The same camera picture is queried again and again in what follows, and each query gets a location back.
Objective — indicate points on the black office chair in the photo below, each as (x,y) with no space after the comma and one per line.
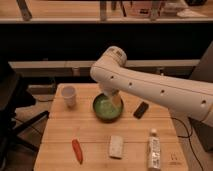
(13,94)

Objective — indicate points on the white tube with cap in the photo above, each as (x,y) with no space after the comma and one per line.
(154,151)

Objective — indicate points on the orange carrot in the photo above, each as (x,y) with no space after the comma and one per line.
(78,151)

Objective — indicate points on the long grey metal rail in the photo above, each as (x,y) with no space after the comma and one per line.
(81,68)

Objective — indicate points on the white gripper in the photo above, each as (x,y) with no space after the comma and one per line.
(115,96)

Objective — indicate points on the green ceramic bowl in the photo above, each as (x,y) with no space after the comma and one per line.
(105,110)

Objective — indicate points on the white sponge block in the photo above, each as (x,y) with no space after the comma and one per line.
(116,147)

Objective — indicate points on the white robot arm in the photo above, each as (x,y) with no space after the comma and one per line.
(194,98)

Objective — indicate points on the black rectangular block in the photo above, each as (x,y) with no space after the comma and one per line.
(142,108)

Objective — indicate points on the grey box at right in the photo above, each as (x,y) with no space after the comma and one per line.
(204,72)

